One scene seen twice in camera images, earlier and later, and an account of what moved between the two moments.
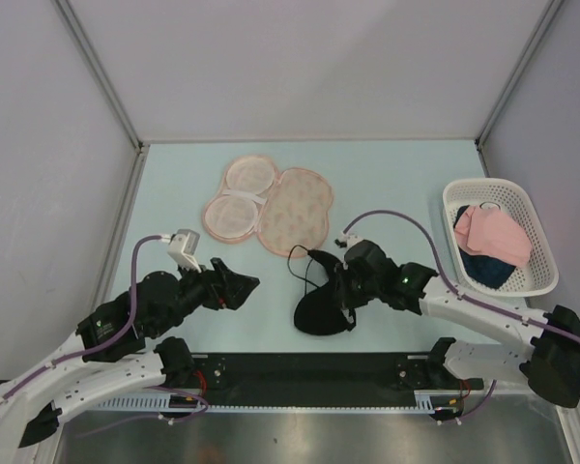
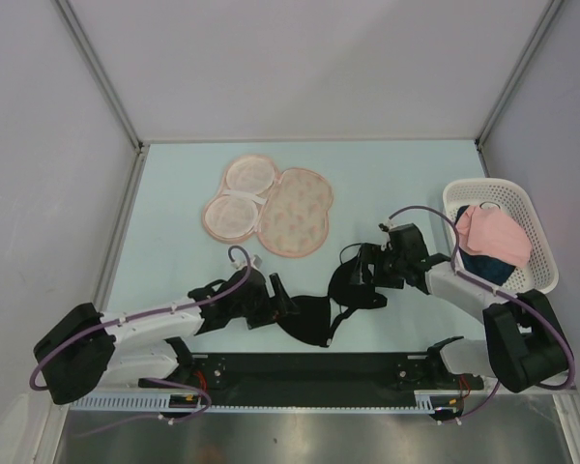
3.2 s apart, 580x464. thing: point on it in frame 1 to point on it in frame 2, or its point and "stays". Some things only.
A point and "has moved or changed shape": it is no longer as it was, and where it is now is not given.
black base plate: x=304 y=379 stays
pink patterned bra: x=289 y=211 stays
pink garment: x=493 y=233 stays
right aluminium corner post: x=549 y=12 stays
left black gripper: x=225 y=288 to x=266 y=315
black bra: x=320 y=311 has moved or changed shape
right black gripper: x=342 y=274 to x=372 y=253
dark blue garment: x=484 y=269 stays
